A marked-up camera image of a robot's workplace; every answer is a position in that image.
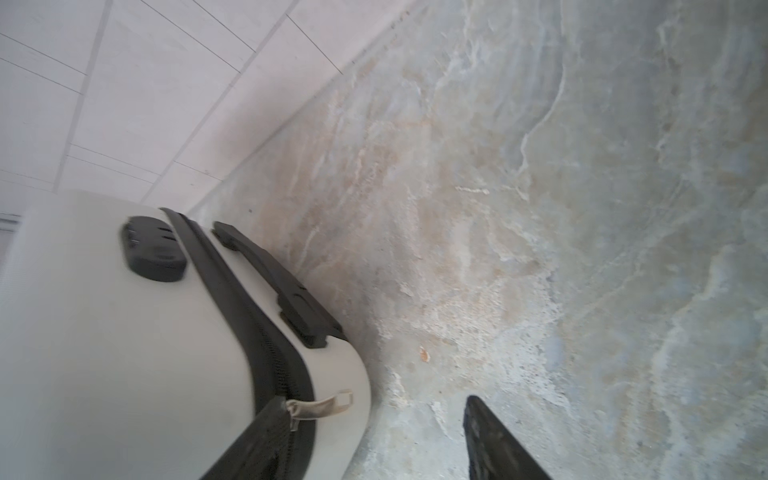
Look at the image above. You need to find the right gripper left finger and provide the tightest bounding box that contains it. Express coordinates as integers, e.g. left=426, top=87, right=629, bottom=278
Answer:
left=202, top=396, right=292, bottom=480

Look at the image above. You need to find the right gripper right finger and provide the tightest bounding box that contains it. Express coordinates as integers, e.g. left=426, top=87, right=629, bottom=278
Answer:
left=463, top=395, right=551, bottom=480

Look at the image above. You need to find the black white suitcase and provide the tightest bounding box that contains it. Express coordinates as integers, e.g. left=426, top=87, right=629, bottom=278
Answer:
left=1, top=192, right=371, bottom=479

